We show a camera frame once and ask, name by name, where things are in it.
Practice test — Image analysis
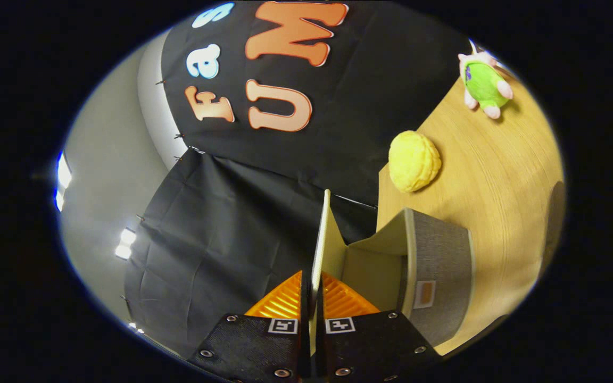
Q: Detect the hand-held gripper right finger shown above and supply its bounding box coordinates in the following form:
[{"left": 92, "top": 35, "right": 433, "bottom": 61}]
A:
[{"left": 314, "top": 271, "right": 443, "bottom": 383}]

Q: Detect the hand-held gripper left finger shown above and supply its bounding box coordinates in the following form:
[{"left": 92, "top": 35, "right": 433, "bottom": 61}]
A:
[{"left": 187, "top": 270, "right": 312, "bottom": 383}]

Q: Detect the grey fabric storage box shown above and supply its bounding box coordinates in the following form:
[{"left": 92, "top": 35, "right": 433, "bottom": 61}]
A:
[{"left": 309, "top": 189, "right": 476, "bottom": 356}]

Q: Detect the black backdrop cloth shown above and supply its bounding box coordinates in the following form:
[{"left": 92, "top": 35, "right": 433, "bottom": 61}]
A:
[{"left": 123, "top": 0, "right": 472, "bottom": 360}]

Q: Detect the ceiling light panel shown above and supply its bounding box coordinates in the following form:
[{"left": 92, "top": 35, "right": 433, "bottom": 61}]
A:
[
  {"left": 115, "top": 228, "right": 137, "bottom": 260},
  {"left": 54, "top": 152, "right": 73, "bottom": 212}
]

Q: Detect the yellow plush bun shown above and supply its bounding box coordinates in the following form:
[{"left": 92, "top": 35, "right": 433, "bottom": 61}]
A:
[{"left": 388, "top": 130, "right": 443, "bottom": 193}]

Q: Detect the green and pink plush toy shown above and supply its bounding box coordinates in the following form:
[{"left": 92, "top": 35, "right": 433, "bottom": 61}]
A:
[{"left": 458, "top": 45, "right": 515, "bottom": 120}]

